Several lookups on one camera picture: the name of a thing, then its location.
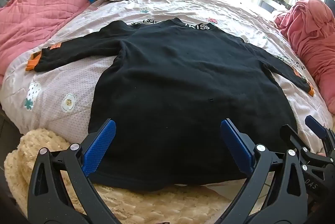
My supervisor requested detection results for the black sweater with orange cuffs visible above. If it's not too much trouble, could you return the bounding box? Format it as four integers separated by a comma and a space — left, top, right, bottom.
26, 18, 315, 192

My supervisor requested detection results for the cream fluffy blanket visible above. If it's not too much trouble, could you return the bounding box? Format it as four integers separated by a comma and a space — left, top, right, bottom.
4, 128, 253, 224

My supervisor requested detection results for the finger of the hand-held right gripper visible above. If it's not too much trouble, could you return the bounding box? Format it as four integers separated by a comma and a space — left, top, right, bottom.
280, 124, 327, 162
305, 115, 335, 154

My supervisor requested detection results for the pink quilted pillow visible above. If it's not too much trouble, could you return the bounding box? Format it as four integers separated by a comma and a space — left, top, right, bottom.
0, 0, 91, 77

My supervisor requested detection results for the pink crumpled duvet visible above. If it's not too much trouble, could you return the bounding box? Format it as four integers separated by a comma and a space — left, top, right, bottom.
273, 0, 335, 115

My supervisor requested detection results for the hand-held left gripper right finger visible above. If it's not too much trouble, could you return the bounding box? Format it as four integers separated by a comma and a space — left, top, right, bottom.
215, 118, 311, 224

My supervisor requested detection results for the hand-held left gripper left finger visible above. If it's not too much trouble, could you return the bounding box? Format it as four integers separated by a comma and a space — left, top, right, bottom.
27, 119, 123, 224

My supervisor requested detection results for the pink strawberry print bed sheet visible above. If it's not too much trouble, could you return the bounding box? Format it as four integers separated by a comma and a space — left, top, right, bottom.
0, 0, 334, 155

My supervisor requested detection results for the white desk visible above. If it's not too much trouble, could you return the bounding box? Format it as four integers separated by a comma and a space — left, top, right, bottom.
261, 0, 299, 12

